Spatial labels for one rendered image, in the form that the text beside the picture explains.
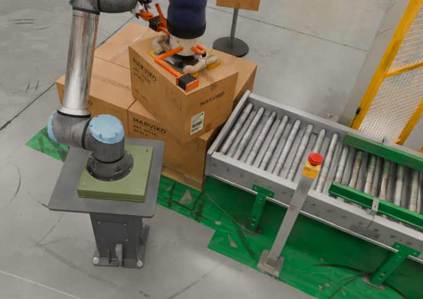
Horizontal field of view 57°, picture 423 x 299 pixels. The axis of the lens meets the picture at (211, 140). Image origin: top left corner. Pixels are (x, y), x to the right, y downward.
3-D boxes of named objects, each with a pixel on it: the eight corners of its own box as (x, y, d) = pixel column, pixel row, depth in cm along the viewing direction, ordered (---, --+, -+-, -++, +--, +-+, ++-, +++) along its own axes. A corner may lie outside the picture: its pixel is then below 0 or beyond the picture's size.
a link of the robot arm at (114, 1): (127, -7, 158) (170, -35, 214) (97, -13, 159) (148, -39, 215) (126, 21, 165) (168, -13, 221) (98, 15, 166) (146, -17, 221)
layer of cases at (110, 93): (250, 101, 343) (257, 63, 315) (202, 179, 278) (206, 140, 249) (133, 60, 370) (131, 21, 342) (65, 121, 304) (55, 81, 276)
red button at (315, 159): (322, 160, 183) (325, 155, 180) (319, 170, 179) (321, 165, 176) (308, 155, 185) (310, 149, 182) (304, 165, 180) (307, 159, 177)
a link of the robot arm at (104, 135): (118, 165, 181) (116, 139, 169) (83, 157, 182) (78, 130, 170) (129, 142, 192) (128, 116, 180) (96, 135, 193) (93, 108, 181)
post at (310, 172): (277, 260, 255) (322, 160, 183) (274, 269, 250) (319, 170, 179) (267, 255, 256) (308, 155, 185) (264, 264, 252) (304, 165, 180)
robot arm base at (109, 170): (123, 181, 187) (121, 168, 180) (84, 174, 188) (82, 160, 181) (134, 153, 201) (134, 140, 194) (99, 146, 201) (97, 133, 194)
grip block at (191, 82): (198, 87, 204) (199, 78, 200) (186, 93, 199) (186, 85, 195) (187, 78, 207) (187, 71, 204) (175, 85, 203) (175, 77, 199)
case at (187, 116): (230, 119, 263) (238, 71, 234) (183, 145, 243) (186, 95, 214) (177, 75, 292) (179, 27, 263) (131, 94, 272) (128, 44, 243)
